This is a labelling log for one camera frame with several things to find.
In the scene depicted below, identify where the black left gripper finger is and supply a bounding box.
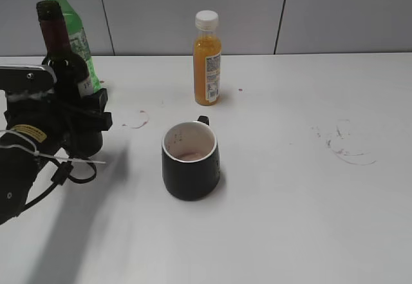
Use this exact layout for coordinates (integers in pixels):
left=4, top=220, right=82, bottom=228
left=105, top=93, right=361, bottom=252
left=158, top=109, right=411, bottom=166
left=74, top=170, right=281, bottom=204
left=60, top=88, right=113, bottom=133

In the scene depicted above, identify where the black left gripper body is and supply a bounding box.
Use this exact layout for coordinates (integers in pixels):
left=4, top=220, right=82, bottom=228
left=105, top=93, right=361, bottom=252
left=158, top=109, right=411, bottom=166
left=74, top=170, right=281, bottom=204
left=3, top=90, right=71, bottom=160

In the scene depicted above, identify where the dark red wine bottle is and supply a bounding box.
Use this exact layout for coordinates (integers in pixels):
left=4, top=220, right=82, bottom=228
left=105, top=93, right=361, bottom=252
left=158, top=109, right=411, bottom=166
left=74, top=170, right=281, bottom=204
left=36, top=0, right=103, bottom=156

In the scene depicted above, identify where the black mug white interior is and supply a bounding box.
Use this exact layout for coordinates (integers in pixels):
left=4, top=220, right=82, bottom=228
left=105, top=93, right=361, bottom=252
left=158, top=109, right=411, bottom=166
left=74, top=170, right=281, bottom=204
left=162, top=115, right=221, bottom=201

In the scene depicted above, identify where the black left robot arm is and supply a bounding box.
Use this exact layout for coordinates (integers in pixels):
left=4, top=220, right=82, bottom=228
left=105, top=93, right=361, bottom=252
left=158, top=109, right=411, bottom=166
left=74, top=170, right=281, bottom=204
left=1, top=88, right=113, bottom=223

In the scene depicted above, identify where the white zip tie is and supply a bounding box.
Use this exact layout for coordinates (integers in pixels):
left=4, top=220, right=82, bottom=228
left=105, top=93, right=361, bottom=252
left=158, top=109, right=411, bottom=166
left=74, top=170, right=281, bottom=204
left=1, top=129, right=107, bottom=164

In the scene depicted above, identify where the green plastic soda bottle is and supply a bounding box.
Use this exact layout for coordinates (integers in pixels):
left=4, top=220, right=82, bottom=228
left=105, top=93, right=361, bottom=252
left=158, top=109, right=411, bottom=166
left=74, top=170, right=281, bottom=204
left=52, top=0, right=101, bottom=93

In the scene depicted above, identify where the orange juice bottle white cap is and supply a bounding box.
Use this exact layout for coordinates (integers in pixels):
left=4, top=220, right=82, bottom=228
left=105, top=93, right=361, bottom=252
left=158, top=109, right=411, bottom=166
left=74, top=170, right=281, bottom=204
left=193, top=10, right=221, bottom=106

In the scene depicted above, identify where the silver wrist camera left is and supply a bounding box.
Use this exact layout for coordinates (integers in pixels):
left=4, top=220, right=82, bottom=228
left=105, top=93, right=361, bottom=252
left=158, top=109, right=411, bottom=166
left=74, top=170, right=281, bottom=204
left=1, top=64, right=57, bottom=102

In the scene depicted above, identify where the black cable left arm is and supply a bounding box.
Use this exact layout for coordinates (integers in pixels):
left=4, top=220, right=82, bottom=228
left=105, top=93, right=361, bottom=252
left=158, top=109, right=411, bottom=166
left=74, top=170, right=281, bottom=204
left=22, top=103, right=98, bottom=211

